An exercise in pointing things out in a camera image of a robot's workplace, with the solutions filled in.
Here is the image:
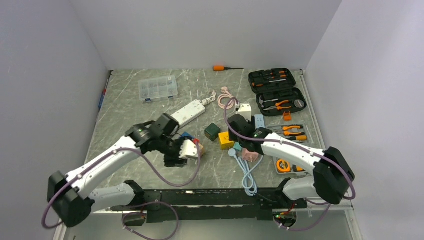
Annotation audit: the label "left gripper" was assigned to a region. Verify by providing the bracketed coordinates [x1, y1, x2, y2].
[157, 134, 192, 168]

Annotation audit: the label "light blue power strip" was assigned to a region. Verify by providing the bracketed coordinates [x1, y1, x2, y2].
[254, 114, 266, 129]

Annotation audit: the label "teal cube adapter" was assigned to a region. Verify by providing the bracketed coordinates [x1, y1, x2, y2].
[233, 142, 243, 152]

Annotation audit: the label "yellow cube adapter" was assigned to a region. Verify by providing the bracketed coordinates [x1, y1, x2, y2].
[218, 131, 235, 150]

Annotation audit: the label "dark blue cube adapter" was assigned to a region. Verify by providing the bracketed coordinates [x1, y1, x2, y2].
[180, 132, 194, 140]

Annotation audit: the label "pink cube socket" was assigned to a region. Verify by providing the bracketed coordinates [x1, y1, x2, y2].
[241, 148, 259, 163]

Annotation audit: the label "light blue round plug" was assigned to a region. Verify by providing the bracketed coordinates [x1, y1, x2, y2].
[228, 148, 237, 158]

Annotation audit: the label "dark green cube adapter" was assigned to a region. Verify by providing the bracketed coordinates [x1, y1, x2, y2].
[204, 123, 221, 142]

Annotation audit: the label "white long power strip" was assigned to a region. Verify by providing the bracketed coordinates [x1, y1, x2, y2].
[171, 100, 206, 128]

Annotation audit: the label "white plug with cord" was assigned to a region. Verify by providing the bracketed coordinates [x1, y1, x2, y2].
[201, 90, 217, 106]

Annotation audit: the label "black tool case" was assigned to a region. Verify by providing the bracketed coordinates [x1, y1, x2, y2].
[248, 68, 307, 117]

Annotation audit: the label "grey tool case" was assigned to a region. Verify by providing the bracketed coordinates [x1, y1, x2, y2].
[261, 125, 316, 179]

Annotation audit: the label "light blue cable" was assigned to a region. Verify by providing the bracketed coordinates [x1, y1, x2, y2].
[234, 153, 265, 197]

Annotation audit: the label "orange cube adapter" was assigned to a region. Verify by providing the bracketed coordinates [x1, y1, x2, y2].
[198, 143, 206, 157]

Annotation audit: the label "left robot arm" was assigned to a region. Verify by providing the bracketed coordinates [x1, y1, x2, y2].
[42, 113, 201, 229]

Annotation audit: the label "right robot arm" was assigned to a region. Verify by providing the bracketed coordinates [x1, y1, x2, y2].
[223, 113, 356, 208]

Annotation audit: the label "clear screw organizer box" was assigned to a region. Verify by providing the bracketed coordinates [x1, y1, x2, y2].
[138, 75, 178, 103]

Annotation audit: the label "orange tape measure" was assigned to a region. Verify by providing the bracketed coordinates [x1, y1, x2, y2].
[275, 159, 292, 174]

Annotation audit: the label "orange handled pliers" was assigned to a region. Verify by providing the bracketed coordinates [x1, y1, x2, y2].
[264, 100, 292, 111]

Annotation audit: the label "pink coiled cable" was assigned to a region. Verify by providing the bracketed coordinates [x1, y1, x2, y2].
[217, 87, 237, 110]

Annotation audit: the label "orange handled screwdriver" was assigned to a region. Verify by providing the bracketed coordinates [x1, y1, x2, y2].
[212, 65, 244, 72]

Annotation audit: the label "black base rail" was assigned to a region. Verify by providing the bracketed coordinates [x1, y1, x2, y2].
[111, 187, 308, 223]

